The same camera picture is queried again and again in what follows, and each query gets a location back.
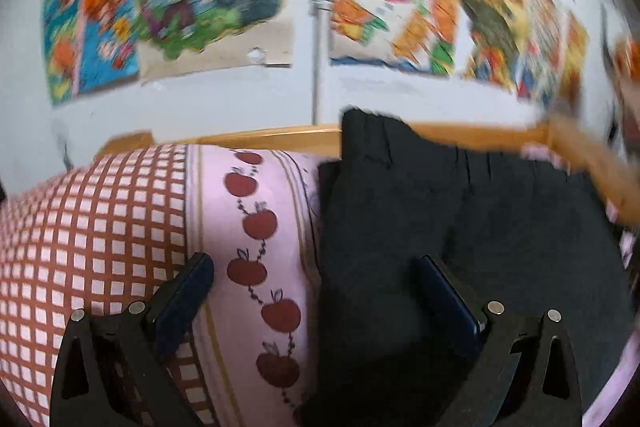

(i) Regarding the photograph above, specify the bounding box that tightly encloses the pink checked apple bed sheet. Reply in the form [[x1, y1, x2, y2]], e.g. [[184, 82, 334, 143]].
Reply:
[[0, 142, 640, 427]]

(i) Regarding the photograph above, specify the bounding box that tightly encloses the blue and orange wall poster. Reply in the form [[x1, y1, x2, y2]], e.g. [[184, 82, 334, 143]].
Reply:
[[41, 0, 143, 108]]

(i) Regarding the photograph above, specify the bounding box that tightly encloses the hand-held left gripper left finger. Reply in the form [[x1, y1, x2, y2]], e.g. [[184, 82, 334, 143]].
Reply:
[[50, 252, 217, 427]]

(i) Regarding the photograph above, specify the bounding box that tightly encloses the colourful crowded wall poster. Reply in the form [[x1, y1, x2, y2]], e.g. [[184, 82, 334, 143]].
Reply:
[[457, 0, 592, 105]]

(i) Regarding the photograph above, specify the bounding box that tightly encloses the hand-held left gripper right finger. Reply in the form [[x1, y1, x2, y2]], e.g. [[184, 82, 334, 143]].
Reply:
[[418, 254, 584, 427]]

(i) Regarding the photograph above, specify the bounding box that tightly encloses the dark padded jacket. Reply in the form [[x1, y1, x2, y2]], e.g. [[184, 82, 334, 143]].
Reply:
[[295, 107, 637, 427]]

